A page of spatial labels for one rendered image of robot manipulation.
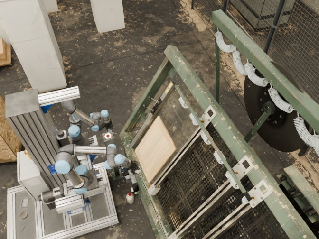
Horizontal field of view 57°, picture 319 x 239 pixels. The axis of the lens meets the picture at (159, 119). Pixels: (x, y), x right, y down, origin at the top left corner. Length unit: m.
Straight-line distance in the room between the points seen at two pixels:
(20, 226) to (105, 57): 3.43
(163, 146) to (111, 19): 4.12
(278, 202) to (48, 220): 2.77
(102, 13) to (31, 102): 4.24
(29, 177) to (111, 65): 3.28
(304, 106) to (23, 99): 2.07
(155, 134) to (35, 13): 2.56
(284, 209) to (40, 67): 4.22
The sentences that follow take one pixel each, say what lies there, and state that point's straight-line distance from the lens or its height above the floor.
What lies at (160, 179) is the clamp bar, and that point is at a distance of 2.89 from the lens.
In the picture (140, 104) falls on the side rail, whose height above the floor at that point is 1.28.
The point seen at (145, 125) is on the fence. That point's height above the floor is 1.21.
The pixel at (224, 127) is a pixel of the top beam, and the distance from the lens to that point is 2.28.
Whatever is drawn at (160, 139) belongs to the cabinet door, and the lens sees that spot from 2.98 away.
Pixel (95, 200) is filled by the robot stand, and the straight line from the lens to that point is 3.90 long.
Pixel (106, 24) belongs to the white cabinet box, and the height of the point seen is 0.17.
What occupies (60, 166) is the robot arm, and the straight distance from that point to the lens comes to 2.48.
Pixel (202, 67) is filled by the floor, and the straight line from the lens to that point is 5.72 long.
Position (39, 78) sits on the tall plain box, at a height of 0.36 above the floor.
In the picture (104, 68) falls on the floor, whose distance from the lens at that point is 5.75.
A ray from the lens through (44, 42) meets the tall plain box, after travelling 4.91.
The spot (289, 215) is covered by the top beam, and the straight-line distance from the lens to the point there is 2.03.
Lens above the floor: 3.70
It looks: 51 degrees down
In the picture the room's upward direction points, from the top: 1 degrees counter-clockwise
